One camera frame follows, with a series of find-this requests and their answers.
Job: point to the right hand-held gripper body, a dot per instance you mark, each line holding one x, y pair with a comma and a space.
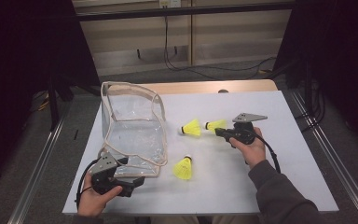
244, 132

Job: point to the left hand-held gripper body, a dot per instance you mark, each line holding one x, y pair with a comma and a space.
103, 166

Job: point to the yellow shuttlecock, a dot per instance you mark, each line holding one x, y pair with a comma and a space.
192, 128
183, 169
217, 125

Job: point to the clear plastic bag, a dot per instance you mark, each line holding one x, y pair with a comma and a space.
133, 137

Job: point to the person's right hand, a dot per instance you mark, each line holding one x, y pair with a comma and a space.
251, 152

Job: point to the person's left hand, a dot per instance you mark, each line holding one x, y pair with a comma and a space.
94, 199

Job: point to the white board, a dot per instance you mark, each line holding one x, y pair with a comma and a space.
261, 99

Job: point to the black metal stand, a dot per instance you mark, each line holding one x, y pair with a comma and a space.
53, 102

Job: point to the dark curtain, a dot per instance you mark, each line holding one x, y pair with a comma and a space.
18, 77
338, 62

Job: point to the black horizontal bar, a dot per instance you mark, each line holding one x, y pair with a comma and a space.
180, 11

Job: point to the white power outlet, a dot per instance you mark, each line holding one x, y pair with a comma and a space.
170, 3

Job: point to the metal floor rail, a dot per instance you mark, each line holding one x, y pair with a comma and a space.
34, 174
335, 155

